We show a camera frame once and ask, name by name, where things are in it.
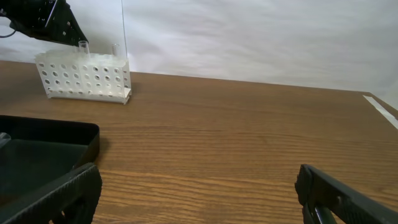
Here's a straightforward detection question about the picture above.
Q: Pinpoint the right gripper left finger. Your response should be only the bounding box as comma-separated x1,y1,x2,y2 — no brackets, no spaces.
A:
0,162,103,224

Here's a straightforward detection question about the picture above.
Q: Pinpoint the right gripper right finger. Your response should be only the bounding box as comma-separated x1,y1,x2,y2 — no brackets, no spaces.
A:
294,164,398,224

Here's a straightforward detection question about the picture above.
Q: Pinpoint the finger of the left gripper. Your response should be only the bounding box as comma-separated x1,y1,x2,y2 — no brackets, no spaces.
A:
46,0,89,47

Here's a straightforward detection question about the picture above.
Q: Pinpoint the white test tube rack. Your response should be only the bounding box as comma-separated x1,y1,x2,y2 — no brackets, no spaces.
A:
34,49,132,105

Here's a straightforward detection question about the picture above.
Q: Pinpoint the black tray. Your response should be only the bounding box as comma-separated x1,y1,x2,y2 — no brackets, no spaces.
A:
0,114,101,207

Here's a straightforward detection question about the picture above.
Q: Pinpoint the black cable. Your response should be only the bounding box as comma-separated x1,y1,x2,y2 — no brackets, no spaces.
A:
0,27,18,39

